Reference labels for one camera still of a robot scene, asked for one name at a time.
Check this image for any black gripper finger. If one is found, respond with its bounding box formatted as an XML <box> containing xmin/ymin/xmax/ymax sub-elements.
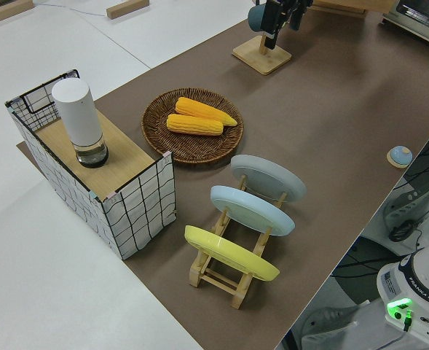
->
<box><xmin>264</xmin><ymin>0</ymin><xmax>285</xmax><ymax>50</ymax></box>
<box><xmin>288</xmin><ymin>7</ymin><xmax>304</xmax><ymax>32</ymax></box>

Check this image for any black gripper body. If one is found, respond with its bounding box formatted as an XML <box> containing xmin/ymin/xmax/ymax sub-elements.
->
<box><xmin>283</xmin><ymin>0</ymin><xmax>314</xmax><ymax>16</ymax></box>

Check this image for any wooden drawer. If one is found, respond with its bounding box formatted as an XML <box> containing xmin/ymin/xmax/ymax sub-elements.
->
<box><xmin>310</xmin><ymin>0</ymin><xmax>401</xmax><ymax>15</ymax></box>

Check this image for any dark teal mug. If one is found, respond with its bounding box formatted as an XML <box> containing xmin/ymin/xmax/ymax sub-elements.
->
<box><xmin>248</xmin><ymin>4</ymin><xmax>269</xmax><ymax>33</ymax></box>

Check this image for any wooden mug stand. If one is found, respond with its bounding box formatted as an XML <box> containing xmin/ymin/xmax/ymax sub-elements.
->
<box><xmin>231</xmin><ymin>0</ymin><xmax>293</xmax><ymax>77</ymax></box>

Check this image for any brown table mat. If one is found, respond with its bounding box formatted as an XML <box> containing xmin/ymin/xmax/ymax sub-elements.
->
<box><xmin>16</xmin><ymin>0</ymin><xmax>429</xmax><ymax>350</ymax></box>

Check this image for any yellow corn cob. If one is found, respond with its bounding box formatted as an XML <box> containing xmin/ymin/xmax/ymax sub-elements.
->
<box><xmin>166</xmin><ymin>113</ymin><xmax>225</xmax><ymax>137</ymax></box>
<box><xmin>174</xmin><ymin>96</ymin><xmax>239</xmax><ymax>128</ymax></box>

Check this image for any beige toaster oven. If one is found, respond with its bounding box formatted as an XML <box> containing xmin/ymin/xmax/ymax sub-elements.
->
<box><xmin>381</xmin><ymin>0</ymin><xmax>429</xmax><ymax>42</ymax></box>

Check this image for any short wooden block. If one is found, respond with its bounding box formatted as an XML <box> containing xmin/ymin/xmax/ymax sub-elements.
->
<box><xmin>106</xmin><ymin>0</ymin><xmax>151</xmax><ymax>20</ymax></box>

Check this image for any round wicker tray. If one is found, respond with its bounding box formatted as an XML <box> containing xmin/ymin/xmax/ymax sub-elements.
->
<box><xmin>141</xmin><ymin>87</ymin><xmax>245</xmax><ymax>166</ymax></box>

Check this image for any grey plate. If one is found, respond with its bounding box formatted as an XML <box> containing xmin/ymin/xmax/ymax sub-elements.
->
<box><xmin>230</xmin><ymin>154</ymin><xmax>307</xmax><ymax>203</ymax></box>

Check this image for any blue bell on wooden base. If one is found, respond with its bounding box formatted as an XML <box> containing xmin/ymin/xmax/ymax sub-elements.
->
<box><xmin>386</xmin><ymin>145</ymin><xmax>414</xmax><ymax>168</ymax></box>

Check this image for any light blue plate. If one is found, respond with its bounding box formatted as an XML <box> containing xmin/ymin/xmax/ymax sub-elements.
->
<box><xmin>210</xmin><ymin>184</ymin><xmax>296</xmax><ymax>237</ymax></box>

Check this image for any white cylindrical bottle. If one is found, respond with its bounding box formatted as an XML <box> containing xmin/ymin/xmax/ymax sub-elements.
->
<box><xmin>51</xmin><ymin>79</ymin><xmax>109</xmax><ymax>169</ymax></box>

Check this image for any white power strip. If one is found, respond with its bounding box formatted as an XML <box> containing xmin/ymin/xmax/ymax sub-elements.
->
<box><xmin>383</xmin><ymin>180</ymin><xmax>429</xmax><ymax>238</ymax></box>

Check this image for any yellow plate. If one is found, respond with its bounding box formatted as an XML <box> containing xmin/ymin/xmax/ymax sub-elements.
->
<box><xmin>184</xmin><ymin>225</ymin><xmax>281</xmax><ymax>283</ymax></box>

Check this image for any long wooden block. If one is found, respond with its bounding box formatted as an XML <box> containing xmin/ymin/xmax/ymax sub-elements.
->
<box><xmin>0</xmin><ymin>0</ymin><xmax>35</xmax><ymax>26</ymax></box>

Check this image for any wooden plate rack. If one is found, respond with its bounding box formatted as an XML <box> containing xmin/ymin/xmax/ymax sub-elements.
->
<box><xmin>189</xmin><ymin>174</ymin><xmax>288</xmax><ymax>310</ymax></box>

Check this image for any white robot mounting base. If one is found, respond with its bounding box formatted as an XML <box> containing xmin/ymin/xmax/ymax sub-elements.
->
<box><xmin>294</xmin><ymin>298</ymin><xmax>429</xmax><ymax>350</ymax></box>

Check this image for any wire basket with white paper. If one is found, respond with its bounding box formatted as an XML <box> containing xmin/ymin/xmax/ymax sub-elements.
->
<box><xmin>4</xmin><ymin>68</ymin><xmax>177</xmax><ymax>260</ymax></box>

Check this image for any coiled black cable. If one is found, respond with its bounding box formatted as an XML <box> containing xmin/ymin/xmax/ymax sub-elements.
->
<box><xmin>387</xmin><ymin>220</ymin><xmax>417</xmax><ymax>242</ymax></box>

